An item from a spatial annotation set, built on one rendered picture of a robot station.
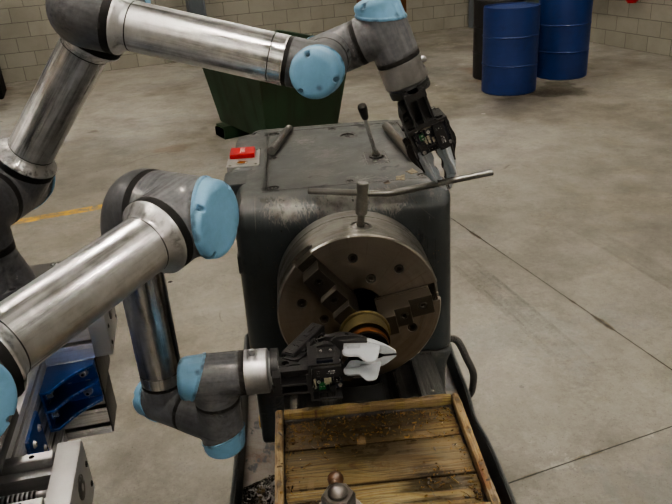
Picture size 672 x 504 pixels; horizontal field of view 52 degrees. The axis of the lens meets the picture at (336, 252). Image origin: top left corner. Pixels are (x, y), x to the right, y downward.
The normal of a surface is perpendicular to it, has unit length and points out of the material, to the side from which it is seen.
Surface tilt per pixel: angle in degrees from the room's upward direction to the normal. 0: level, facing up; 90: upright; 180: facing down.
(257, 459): 0
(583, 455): 0
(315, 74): 90
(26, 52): 90
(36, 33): 90
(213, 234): 89
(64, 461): 0
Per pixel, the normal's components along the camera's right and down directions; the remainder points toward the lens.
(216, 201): 0.92, 0.10
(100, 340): 0.22, 0.40
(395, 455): -0.07, -0.90
